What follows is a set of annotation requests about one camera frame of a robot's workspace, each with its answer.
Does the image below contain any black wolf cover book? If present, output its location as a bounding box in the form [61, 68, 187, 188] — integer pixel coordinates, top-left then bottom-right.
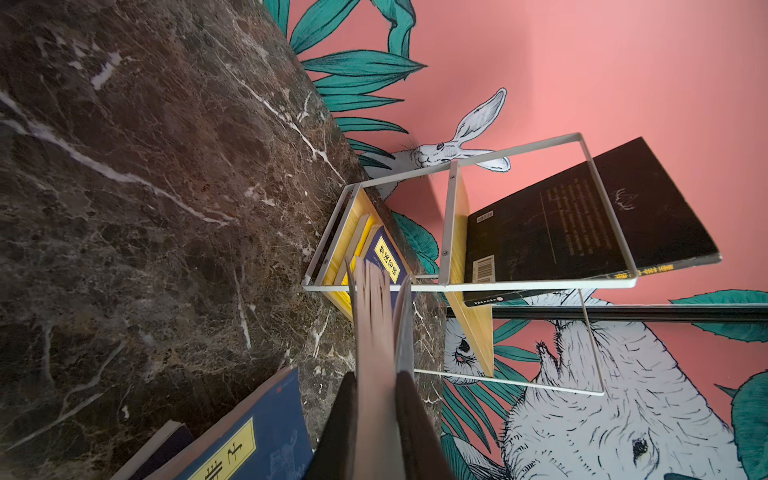
[349, 260, 414, 479]

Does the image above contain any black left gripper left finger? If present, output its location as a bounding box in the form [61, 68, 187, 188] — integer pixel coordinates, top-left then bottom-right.
[304, 372, 358, 479]

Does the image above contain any yellow book on shelf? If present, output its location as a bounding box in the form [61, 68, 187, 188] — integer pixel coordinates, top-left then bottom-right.
[329, 214, 374, 320]

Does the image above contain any right black frame post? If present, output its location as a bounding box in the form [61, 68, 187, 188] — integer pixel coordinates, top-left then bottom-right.
[445, 302, 768, 325]

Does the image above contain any wooden white-framed book shelf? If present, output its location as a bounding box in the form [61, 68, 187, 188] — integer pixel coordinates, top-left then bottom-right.
[301, 133, 639, 382]

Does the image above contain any navy book yellow label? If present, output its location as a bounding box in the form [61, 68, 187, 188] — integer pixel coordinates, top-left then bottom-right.
[359, 224, 408, 285]
[112, 367, 313, 479]

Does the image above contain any dark brown leaning book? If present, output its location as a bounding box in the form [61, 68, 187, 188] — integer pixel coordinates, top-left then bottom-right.
[465, 137, 722, 283]

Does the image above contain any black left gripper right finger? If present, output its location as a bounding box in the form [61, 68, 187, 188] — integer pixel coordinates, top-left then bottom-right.
[395, 371, 455, 480]

